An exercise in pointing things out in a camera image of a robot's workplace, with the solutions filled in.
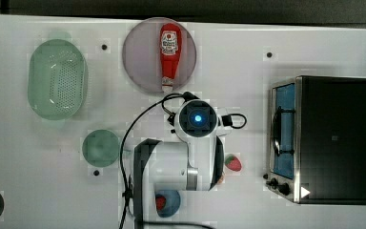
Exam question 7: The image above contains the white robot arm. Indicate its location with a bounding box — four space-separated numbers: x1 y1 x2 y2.
132 99 224 229

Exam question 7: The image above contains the green mug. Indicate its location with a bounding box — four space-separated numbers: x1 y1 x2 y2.
82 129 131 168

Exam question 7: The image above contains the toy strawberry on table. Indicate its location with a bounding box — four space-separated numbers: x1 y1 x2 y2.
224 155 242 172

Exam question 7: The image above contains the grey round plate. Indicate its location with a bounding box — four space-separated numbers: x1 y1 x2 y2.
122 17 197 94

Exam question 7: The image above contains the toy orange slice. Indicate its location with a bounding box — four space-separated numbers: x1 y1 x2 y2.
217 174 225 184

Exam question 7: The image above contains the red ketchup bottle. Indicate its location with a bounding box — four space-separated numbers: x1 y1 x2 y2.
159 23 182 93

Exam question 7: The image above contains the blue bowl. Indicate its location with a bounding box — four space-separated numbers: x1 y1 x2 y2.
155 190 181 218

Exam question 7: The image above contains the small strawberry in bowl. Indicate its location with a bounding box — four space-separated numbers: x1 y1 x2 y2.
155 195 167 211

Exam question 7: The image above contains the green plastic colander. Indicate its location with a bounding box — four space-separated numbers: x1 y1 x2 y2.
28 39 88 120

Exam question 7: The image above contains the black toaster oven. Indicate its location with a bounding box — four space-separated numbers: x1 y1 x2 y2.
263 75 366 205

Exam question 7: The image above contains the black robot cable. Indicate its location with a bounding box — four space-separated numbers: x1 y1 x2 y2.
117 91 248 229

